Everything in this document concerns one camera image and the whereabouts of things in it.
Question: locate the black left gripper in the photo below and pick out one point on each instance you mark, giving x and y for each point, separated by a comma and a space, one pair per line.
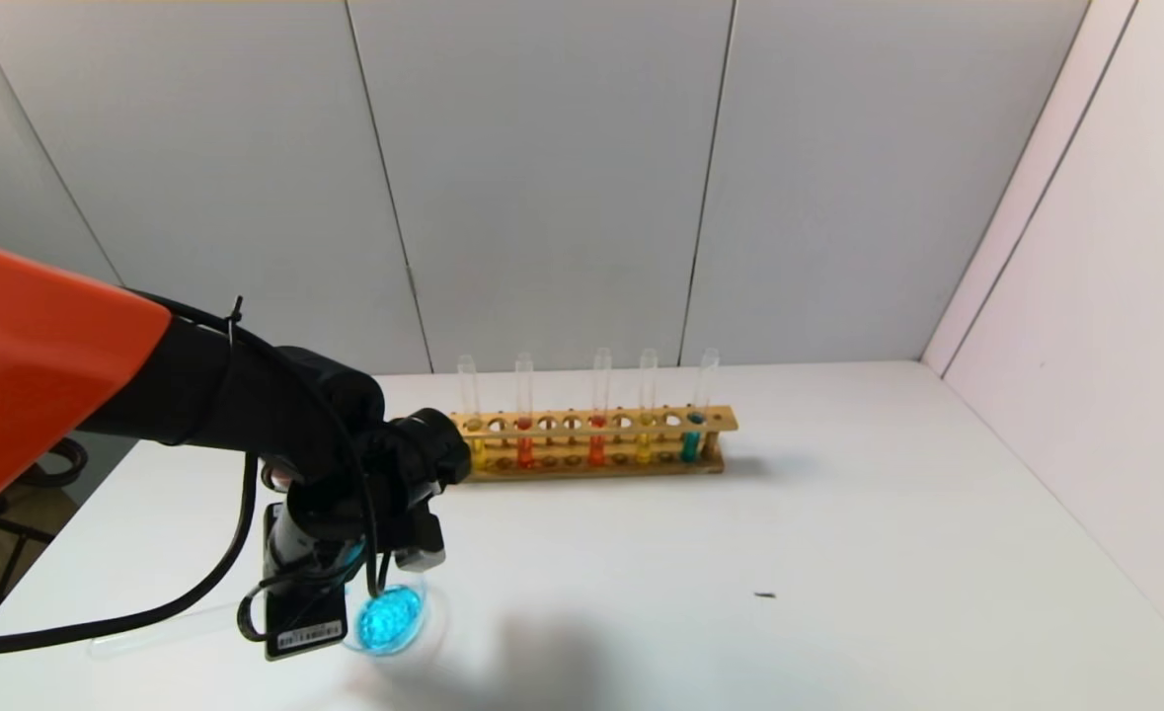
306, 624

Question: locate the clear glass test tube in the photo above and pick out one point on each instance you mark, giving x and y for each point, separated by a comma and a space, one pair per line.
167, 630

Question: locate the yellow pigment glass test tube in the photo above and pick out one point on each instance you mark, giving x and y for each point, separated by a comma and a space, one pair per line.
645, 446
478, 449

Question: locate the orange and black left arm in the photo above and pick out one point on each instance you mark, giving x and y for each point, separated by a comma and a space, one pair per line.
38, 355

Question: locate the small glass beaker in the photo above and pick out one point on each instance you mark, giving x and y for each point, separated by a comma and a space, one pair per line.
389, 622

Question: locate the orange pigment glass test tube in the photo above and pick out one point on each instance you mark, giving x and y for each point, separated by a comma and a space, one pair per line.
597, 446
524, 449

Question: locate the wooden test tube rack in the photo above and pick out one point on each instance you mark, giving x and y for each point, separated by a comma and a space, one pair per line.
621, 467

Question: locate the teal pigment glass test tube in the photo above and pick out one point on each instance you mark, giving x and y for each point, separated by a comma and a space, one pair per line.
690, 444

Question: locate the black tripod stand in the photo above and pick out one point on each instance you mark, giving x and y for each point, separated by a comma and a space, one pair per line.
9, 533

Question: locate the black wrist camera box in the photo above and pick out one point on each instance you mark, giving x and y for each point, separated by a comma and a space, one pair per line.
305, 622

